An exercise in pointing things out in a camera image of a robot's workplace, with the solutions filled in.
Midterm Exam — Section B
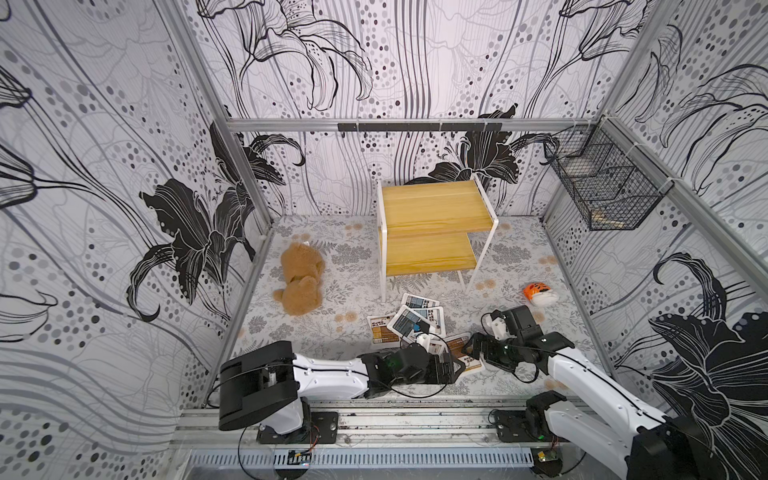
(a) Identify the brown coffee bag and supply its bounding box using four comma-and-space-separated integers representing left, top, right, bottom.
445, 332, 485, 375
367, 313, 400, 349

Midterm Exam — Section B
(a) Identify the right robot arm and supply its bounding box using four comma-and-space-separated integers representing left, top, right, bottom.
462, 306, 724, 479

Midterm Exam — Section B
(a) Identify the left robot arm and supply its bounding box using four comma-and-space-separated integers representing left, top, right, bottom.
218, 341, 466, 435

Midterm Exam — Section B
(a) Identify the blue coffee bag middle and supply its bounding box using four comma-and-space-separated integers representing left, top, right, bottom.
417, 307, 446, 337

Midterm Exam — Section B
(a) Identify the blue coffee bag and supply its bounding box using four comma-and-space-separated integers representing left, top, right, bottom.
417, 307, 446, 337
386, 305, 435, 342
401, 293, 440, 310

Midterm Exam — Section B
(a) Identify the blue coffee bag top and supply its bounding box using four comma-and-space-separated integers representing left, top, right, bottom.
386, 305, 435, 342

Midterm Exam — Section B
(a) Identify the blue coffee bag back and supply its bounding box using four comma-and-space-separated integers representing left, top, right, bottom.
401, 293, 440, 310

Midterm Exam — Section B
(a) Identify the white wooden two-tier shelf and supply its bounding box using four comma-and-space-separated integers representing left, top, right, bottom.
376, 173, 499, 300

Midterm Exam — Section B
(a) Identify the orange white toy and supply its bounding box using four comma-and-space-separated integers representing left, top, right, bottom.
523, 282, 559, 307

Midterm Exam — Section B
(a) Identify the brown teddy bear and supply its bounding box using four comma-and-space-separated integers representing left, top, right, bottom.
273, 242, 325, 316

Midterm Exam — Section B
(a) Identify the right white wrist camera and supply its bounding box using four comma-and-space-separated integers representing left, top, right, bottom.
486, 317, 511, 341

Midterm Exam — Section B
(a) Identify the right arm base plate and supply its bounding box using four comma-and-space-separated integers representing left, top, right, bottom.
488, 409, 568, 446

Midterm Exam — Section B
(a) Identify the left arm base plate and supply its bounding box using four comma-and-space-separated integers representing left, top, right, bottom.
257, 411, 339, 445

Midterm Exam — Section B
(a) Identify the black wire basket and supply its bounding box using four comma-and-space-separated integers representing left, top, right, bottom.
544, 124, 674, 231

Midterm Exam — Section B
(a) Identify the black wall bar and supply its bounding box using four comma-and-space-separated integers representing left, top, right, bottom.
337, 122, 503, 132

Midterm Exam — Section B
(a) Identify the grey slotted cable duct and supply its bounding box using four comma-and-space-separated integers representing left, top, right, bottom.
188, 447, 533, 470

